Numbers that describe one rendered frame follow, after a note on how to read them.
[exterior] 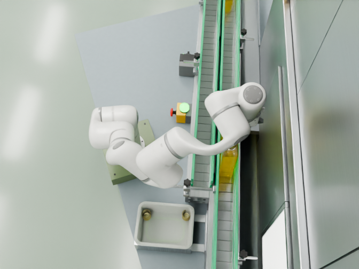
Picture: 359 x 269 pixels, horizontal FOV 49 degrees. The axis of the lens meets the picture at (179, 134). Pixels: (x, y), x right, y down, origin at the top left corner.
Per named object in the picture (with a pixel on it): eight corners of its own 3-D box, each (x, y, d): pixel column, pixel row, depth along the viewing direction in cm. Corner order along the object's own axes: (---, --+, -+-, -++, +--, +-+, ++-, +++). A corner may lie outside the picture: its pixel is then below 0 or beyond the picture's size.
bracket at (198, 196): (208, 205, 158) (209, 199, 152) (184, 203, 158) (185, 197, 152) (208, 197, 160) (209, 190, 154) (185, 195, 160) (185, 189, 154)
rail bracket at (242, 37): (251, 54, 189) (256, 34, 177) (236, 53, 189) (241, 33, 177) (251, 47, 190) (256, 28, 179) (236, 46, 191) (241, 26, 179)
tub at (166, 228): (191, 254, 155) (192, 249, 147) (135, 249, 155) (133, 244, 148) (194, 211, 163) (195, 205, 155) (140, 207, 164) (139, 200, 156)
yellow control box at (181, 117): (190, 124, 184) (191, 116, 177) (174, 123, 184) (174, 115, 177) (191, 111, 187) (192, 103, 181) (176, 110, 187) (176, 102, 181)
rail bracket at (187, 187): (213, 199, 152) (217, 188, 141) (170, 196, 152) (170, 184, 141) (213, 192, 153) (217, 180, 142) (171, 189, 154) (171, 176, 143)
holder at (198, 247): (204, 255, 155) (205, 250, 148) (135, 249, 156) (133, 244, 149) (206, 213, 163) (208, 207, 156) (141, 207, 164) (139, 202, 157)
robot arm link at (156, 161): (165, 111, 115) (197, 140, 122) (115, 147, 123) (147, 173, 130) (163, 146, 102) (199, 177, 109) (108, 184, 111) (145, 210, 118)
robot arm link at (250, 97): (220, 127, 96) (202, 94, 98) (217, 137, 106) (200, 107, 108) (273, 99, 97) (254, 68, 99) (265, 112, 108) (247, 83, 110)
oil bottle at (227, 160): (231, 177, 157) (239, 154, 138) (217, 176, 157) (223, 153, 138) (231, 164, 160) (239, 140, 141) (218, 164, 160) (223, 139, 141)
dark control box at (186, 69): (194, 77, 197) (195, 66, 190) (178, 76, 197) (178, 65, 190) (195, 64, 201) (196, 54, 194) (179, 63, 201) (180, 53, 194)
